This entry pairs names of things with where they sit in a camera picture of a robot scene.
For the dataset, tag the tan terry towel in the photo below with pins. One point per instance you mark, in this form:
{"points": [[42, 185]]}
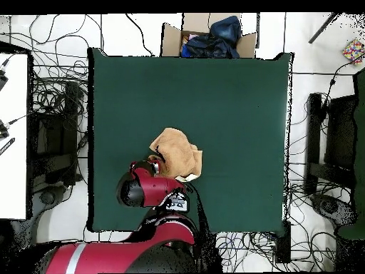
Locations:
{"points": [[179, 154]]}

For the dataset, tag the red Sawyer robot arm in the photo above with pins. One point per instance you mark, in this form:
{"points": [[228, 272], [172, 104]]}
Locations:
{"points": [[154, 188]]}

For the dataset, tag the multicolour spotted item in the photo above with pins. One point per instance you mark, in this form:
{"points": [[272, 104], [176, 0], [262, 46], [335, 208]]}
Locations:
{"points": [[353, 51]]}

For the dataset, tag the dark green table cloth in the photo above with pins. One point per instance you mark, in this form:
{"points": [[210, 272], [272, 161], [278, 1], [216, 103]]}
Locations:
{"points": [[228, 114]]}

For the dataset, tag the dark navy garment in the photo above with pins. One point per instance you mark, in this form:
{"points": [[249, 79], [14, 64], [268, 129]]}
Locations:
{"points": [[208, 47]]}

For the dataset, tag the brown cardboard box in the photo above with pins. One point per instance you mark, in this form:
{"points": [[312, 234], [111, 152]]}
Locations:
{"points": [[171, 40]]}

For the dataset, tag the blue denim garment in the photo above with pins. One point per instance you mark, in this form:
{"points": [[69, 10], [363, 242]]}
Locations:
{"points": [[226, 28]]}

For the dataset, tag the black box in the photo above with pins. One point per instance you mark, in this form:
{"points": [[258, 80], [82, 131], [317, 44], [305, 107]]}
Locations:
{"points": [[283, 242]]}

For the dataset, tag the grey stand base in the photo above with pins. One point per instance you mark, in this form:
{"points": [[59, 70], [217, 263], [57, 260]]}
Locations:
{"points": [[329, 207], [47, 197]]}

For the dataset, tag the white table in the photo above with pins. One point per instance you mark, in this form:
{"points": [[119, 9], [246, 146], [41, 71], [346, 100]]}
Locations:
{"points": [[14, 142]]}

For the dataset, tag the black strip with marks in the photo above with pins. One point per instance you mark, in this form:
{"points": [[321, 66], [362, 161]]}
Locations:
{"points": [[7, 146]]}

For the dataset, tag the green cloth on side table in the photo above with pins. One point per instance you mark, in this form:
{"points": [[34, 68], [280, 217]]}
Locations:
{"points": [[360, 142]]}

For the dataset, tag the black pole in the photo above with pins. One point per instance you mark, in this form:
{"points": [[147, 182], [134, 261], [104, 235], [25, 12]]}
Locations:
{"points": [[323, 27]]}

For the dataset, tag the black stand frame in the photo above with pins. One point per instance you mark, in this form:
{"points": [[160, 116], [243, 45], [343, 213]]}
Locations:
{"points": [[313, 128], [70, 114]]}

